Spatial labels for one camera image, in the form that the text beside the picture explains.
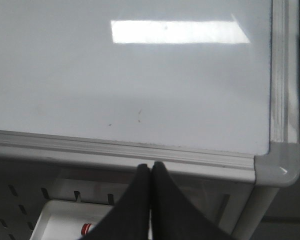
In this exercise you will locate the white whiteboard with aluminium frame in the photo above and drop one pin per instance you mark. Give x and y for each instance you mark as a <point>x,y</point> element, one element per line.
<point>208,87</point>

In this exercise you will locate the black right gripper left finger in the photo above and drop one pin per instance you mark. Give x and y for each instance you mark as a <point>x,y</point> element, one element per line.
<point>129,217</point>

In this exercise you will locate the red capped marker in tray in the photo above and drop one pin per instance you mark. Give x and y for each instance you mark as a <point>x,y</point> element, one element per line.
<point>86,228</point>

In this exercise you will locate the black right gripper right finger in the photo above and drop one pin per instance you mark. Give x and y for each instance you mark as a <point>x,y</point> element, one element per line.
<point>173,216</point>

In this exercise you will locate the white marker tray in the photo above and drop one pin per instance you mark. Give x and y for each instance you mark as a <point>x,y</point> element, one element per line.
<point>64,220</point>

